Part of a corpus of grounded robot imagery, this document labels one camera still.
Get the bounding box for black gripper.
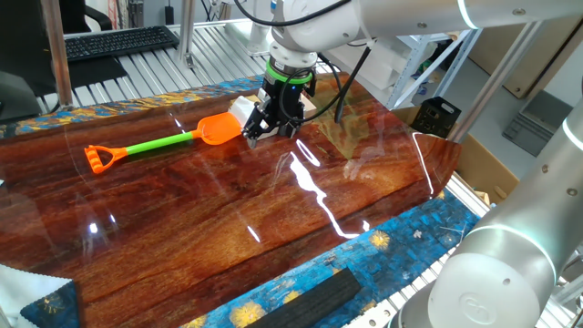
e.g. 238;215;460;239
240;75;317;149

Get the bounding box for orange green toy shovel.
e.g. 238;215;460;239
84;111;244;175

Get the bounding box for white tissue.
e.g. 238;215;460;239
227;95;259;133

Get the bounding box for gold tissue box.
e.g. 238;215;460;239
234;93;280;139

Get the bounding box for light wooden block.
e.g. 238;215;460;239
301;96;319;118

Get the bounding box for white shelf rack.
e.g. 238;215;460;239
327;13;484;110

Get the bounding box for black plastic crate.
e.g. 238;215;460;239
409;96;462;139

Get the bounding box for blue starry painting cloth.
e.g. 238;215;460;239
0;75;482;328

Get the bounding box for black foam block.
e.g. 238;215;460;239
243;267;363;328

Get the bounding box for black keyboard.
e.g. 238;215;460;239
63;25;181;64

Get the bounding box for black desk mat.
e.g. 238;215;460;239
66;56;129;88

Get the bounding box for cardboard box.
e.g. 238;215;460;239
391;105;520;206

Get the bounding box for black office chair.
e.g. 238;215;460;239
58;0;114;34

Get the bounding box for grey stacked crates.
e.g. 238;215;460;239
502;89;575;158

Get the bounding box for brown wooden board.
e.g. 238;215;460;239
468;17;583;99

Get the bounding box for black monitor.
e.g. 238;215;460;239
0;0;58;122

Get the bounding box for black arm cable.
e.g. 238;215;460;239
233;0;373;125

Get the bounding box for aluminium frame post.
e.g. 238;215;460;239
40;0;75;110
175;0;198;68

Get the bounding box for slanted aluminium frame bar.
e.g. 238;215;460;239
448;20;547;142

